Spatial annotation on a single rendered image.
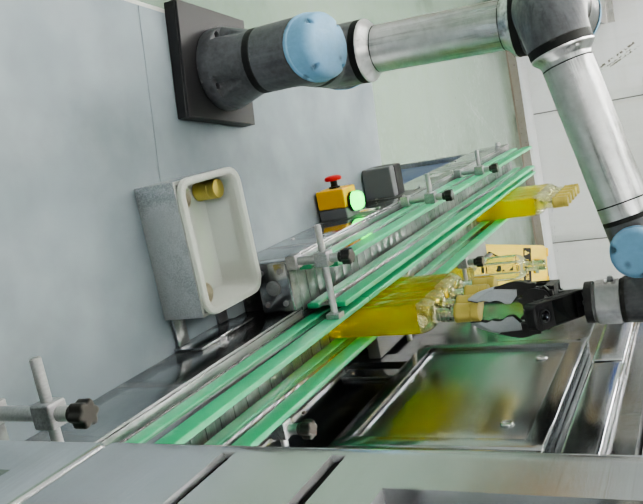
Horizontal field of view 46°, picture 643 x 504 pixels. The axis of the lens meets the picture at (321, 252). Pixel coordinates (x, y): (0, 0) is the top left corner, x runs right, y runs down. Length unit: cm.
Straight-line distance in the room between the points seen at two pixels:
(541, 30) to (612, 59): 598
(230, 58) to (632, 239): 72
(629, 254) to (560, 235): 624
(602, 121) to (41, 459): 92
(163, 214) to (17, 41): 32
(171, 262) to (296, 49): 41
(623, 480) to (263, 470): 16
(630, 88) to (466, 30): 583
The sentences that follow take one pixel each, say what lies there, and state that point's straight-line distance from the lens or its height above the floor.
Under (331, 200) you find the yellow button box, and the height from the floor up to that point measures 79.
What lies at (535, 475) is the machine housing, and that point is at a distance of 34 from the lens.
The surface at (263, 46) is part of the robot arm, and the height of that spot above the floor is 91.
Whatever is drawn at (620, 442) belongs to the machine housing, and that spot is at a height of 141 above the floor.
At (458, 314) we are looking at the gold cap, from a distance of 139.
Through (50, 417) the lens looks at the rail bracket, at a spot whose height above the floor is 97.
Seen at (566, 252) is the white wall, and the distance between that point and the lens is 743.
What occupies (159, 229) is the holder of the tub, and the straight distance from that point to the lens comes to 124.
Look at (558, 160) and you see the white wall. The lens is 728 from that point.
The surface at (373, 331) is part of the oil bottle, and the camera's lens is 144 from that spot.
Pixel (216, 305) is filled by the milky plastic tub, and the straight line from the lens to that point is 126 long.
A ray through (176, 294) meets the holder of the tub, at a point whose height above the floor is 79.
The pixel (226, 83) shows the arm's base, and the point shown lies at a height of 82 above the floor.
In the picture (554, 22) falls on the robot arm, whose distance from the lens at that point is 119.
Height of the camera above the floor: 157
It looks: 28 degrees down
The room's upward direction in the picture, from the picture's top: 84 degrees clockwise
